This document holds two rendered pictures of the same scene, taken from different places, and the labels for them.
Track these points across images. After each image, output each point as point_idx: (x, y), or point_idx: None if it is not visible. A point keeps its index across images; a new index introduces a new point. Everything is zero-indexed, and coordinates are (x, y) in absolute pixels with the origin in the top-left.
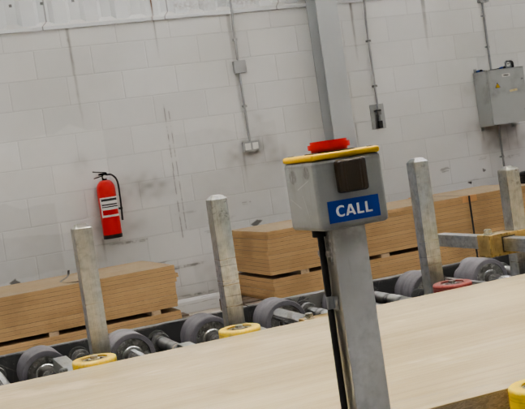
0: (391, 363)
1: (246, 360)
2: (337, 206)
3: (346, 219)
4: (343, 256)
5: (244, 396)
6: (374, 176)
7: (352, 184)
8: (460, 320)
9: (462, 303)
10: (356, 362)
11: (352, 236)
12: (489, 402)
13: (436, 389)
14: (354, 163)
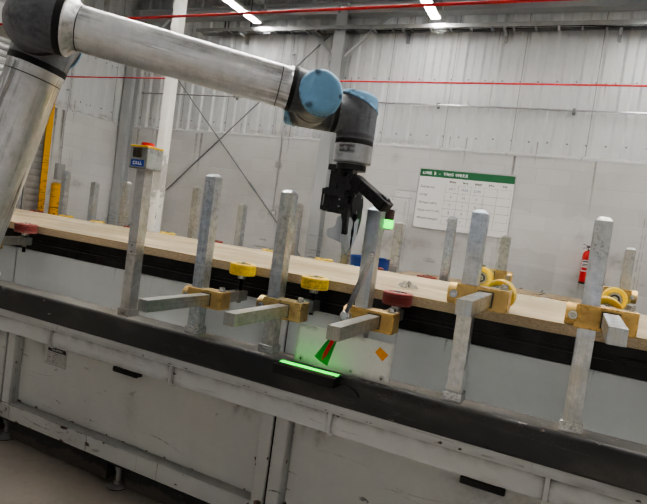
0: None
1: None
2: (133, 160)
3: (134, 165)
4: (137, 177)
5: (227, 253)
6: (144, 154)
7: (135, 154)
8: (351, 271)
9: (386, 274)
10: (133, 210)
11: (141, 172)
12: None
13: (241, 261)
14: (137, 148)
